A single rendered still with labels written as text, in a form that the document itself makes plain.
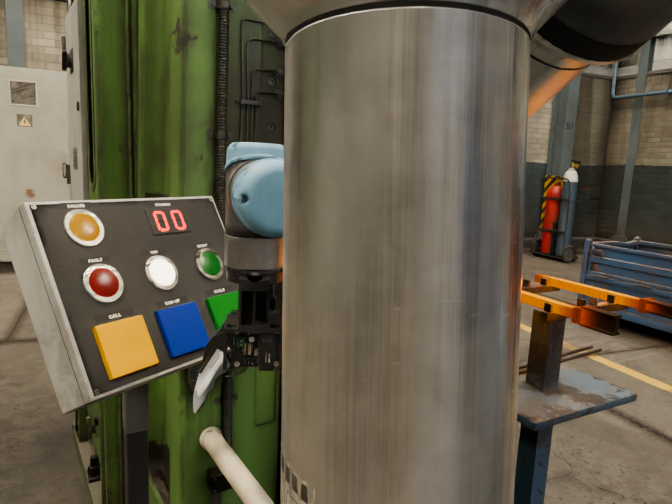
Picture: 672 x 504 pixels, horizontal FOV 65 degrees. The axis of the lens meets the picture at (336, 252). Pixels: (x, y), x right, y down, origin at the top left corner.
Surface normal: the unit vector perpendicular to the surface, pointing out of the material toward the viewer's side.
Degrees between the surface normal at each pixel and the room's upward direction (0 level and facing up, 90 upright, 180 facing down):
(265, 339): 90
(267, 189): 90
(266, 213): 90
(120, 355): 60
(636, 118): 90
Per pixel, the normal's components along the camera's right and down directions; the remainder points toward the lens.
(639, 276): -0.88, 0.03
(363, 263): -0.41, 0.04
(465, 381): 0.33, 0.06
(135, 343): 0.75, -0.38
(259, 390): 0.53, 0.16
